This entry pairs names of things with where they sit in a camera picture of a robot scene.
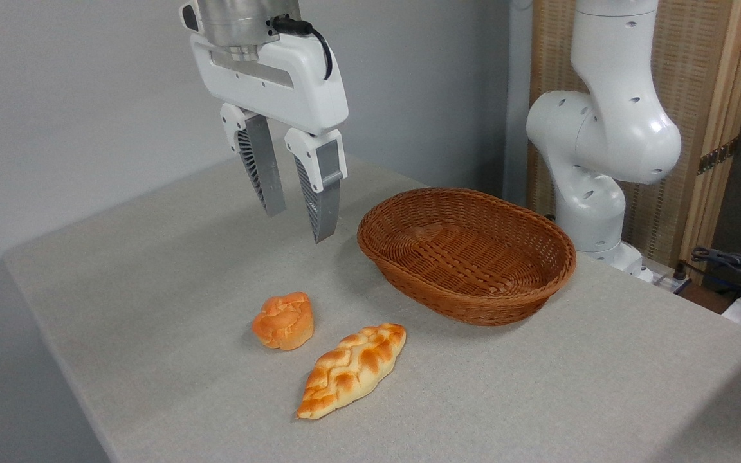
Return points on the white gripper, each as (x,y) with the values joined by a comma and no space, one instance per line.
(306,90)

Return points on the round orange bread roll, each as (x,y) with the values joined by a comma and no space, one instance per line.
(283,320)

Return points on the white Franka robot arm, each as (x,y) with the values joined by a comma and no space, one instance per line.
(608,128)

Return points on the brown wicker oval basket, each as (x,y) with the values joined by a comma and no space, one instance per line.
(467,257)

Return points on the long braided bread loaf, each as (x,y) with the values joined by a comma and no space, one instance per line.
(351,370)

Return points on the wooden woven folding screen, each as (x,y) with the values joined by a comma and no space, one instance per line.
(698,77)

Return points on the metal screen hinge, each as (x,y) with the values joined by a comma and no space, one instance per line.
(718,156)

